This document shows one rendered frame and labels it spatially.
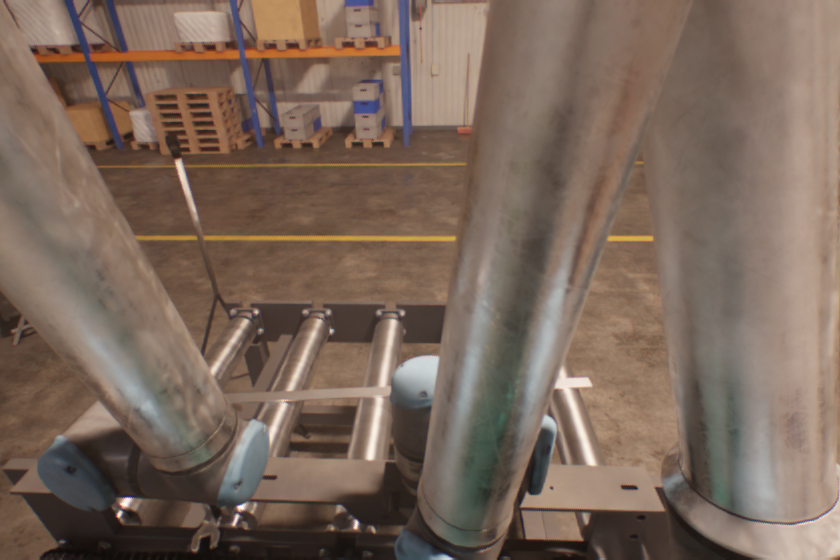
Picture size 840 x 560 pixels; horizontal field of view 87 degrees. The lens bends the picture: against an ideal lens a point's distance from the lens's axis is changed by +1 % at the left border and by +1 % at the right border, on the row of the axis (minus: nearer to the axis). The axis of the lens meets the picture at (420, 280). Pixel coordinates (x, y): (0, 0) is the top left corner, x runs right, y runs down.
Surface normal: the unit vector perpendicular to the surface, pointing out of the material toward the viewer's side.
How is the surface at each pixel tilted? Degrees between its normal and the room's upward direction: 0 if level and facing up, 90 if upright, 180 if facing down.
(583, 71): 92
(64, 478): 90
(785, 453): 83
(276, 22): 90
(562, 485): 0
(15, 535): 0
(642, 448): 0
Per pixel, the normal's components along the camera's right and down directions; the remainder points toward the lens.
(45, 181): 0.89, 0.26
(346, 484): -0.02, -0.87
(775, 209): -0.18, 0.39
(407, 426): -0.49, 0.44
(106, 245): 0.97, 0.12
